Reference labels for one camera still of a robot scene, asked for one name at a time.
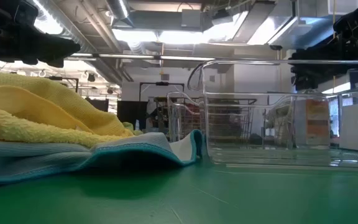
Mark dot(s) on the grey rectangular air duct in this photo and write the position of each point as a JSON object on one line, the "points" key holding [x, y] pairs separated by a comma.
{"points": [[166, 18]]}

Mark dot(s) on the clear plastic bin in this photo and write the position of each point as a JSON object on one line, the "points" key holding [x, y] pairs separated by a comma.
{"points": [[259, 155], [182, 107]]}

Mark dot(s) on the black monitor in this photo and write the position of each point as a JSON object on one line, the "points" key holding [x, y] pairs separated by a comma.
{"points": [[98, 105], [132, 115]]}

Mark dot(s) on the long ceiling light bar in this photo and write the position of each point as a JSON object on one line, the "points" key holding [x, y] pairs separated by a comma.
{"points": [[135, 56]]}

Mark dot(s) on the light blue teal-edged towel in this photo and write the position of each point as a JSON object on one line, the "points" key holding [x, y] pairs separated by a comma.
{"points": [[42, 158]]}

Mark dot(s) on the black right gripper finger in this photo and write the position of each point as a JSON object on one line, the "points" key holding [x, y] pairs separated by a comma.
{"points": [[325, 53], [319, 76]]}

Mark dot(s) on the yellow microfiber towel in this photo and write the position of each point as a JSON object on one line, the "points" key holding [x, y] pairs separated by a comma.
{"points": [[57, 102]]}

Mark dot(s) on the black metal stand frame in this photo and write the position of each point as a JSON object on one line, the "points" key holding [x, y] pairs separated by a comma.
{"points": [[162, 83]]}

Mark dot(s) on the orange sign board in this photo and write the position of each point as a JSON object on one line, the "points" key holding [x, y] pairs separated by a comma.
{"points": [[317, 121]]}

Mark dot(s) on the lime green microfiber towel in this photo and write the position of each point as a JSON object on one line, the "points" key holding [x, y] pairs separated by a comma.
{"points": [[130, 128]]}

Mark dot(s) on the silver spiral air duct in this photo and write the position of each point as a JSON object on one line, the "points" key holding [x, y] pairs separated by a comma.
{"points": [[73, 28]]}

